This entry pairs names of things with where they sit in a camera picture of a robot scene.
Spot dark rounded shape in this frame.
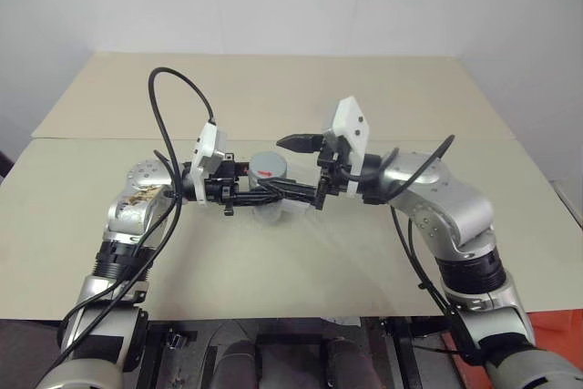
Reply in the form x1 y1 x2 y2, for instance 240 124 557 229
324 335 383 389
216 337 261 389

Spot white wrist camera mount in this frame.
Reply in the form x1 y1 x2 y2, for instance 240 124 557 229
189 121 229 204
322 96 373 202

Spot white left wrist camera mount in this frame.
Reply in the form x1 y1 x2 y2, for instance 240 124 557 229
189 121 229 204

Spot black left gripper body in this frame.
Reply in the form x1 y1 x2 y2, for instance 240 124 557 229
204 155 241 219

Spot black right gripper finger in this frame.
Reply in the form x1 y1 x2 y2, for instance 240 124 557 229
276 132 324 154
258 178 321 204

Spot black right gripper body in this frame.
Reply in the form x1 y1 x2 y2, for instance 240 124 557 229
314 132 353 212

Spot clear plastic jar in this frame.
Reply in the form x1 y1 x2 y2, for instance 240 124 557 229
252 178 287 225

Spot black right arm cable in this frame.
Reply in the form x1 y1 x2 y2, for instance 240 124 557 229
339 133 485 367

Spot grey cylindrical cup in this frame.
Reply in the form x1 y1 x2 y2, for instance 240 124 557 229
251 150 292 184

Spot black metal table frame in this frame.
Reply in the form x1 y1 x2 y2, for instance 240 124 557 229
136 314 459 389

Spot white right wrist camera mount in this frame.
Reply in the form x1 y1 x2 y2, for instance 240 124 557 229
322 96 373 202

